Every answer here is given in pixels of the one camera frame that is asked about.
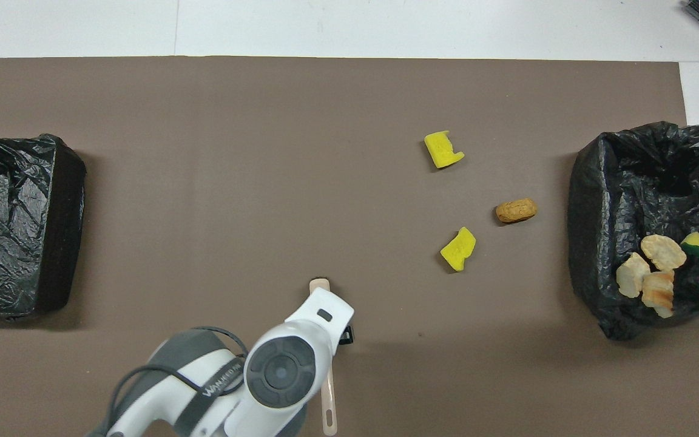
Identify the beige brush with black bristles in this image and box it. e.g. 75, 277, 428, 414
309, 278, 339, 436

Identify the notched yellow sponge piece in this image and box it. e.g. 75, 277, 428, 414
424, 130, 465, 169

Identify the brown bread roll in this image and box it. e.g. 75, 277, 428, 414
495, 198, 538, 224

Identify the striped croissant piece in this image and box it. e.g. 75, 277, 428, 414
641, 271, 675, 319
616, 252, 652, 299

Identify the pale flaky bread piece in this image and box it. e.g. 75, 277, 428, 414
640, 234, 687, 272

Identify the black bag lined bin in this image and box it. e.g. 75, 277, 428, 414
0, 134, 87, 320
568, 121, 699, 340

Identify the brown table mat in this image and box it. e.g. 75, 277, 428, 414
0, 56, 699, 437

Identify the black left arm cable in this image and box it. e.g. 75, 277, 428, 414
104, 326, 247, 437

